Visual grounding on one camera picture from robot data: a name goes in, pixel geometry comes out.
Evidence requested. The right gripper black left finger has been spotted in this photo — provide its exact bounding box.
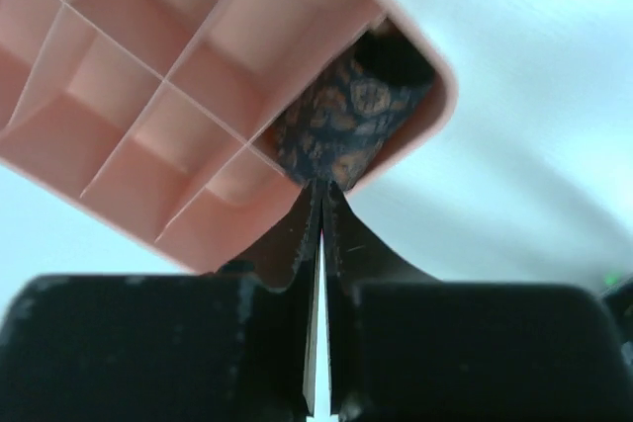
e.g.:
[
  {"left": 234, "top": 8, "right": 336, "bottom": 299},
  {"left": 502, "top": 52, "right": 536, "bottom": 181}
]
[{"left": 1, "top": 182, "right": 321, "bottom": 421}]

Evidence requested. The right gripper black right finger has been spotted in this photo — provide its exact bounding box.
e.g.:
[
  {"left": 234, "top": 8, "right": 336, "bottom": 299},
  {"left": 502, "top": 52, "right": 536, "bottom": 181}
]
[{"left": 321, "top": 183, "right": 632, "bottom": 421}]

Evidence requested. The dark brown floral tie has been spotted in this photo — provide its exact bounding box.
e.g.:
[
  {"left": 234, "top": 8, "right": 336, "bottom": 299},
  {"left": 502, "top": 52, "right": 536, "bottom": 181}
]
[{"left": 273, "top": 20, "right": 435, "bottom": 191}]

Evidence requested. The pink divided organizer tray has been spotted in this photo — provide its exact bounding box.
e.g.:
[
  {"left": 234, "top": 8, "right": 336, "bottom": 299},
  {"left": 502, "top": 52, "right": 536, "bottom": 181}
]
[{"left": 1, "top": 0, "right": 456, "bottom": 272}]

